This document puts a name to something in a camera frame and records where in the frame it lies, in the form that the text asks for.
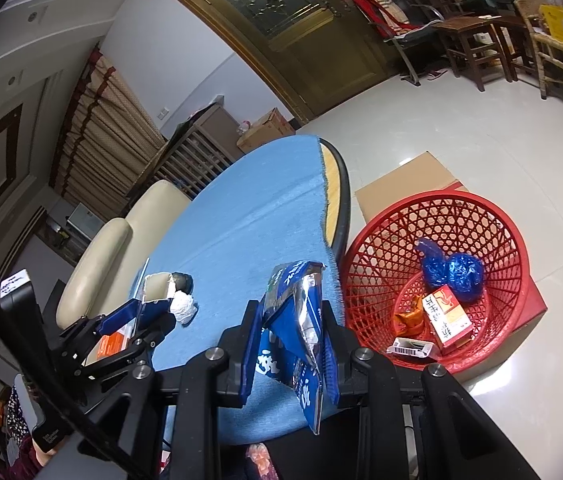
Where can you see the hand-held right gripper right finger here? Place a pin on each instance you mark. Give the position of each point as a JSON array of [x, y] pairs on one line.
[[330, 375]]

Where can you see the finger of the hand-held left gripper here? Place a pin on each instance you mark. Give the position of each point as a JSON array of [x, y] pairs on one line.
[[116, 317], [136, 355]]

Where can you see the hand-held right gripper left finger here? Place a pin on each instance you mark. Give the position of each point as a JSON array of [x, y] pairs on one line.
[[251, 360]]

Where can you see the blue toothpaste box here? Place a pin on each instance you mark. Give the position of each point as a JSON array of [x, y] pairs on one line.
[[156, 287]]

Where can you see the dark blue foil packet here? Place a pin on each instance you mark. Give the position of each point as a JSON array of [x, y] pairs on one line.
[[291, 320]]

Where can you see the black plastic bag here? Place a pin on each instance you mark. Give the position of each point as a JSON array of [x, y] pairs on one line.
[[182, 282]]

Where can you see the white barcode box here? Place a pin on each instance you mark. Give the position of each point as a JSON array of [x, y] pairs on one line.
[[406, 347]]

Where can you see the orange wrapper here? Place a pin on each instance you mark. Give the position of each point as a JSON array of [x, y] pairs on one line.
[[409, 320]]

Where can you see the small orange box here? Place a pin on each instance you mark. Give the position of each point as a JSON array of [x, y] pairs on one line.
[[449, 320]]

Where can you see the blue plastic bag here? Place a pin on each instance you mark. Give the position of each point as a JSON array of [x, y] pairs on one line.
[[461, 272]]

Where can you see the red plastic basket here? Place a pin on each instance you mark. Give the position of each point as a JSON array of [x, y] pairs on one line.
[[506, 240]]

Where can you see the person's left forearm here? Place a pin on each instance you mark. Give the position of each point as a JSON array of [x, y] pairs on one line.
[[36, 462]]

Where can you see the orange and white box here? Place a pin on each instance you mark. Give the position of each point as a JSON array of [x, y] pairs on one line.
[[111, 346]]

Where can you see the cream leather sofa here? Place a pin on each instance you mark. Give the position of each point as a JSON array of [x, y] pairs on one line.
[[106, 255]]

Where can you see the dark display cabinet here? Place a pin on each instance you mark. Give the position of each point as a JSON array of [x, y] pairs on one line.
[[61, 240]]

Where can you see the black floral cloth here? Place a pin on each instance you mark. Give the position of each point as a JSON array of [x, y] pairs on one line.
[[15, 410]]

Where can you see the person's floral clothing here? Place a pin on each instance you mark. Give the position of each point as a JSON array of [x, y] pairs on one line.
[[261, 462]]

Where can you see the white standing air conditioner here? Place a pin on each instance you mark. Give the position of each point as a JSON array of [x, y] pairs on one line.
[[81, 220]]

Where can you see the round table with black rim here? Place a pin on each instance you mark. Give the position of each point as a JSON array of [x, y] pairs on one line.
[[334, 200]]

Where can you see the beige curtain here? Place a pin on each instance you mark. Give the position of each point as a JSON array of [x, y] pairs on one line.
[[106, 140]]

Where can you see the grey wooden crib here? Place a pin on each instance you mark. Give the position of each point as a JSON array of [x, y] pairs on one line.
[[201, 155]]

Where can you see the flat brown cardboard box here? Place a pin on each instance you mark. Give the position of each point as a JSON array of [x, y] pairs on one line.
[[411, 175]]

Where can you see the wooden glass-panel door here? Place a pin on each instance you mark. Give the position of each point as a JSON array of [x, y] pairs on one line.
[[311, 60]]

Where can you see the pink slipper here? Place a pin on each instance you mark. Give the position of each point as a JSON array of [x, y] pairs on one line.
[[436, 75]]

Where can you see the red striped cloth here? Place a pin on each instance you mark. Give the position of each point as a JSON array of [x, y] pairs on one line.
[[376, 10]]

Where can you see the dark wooden stool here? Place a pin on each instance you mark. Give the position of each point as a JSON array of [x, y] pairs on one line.
[[466, 27], [519, 27]]

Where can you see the dark wooden chair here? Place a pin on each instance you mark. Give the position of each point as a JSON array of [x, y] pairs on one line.
[[441, 0]]

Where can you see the yellow box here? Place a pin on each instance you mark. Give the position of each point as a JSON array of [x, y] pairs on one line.
[[561, 27]]

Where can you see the white wall switch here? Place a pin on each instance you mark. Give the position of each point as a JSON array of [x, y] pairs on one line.
[[162, 113]]

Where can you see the metal frame chair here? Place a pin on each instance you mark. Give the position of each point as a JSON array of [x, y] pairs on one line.
[[406, 45]]

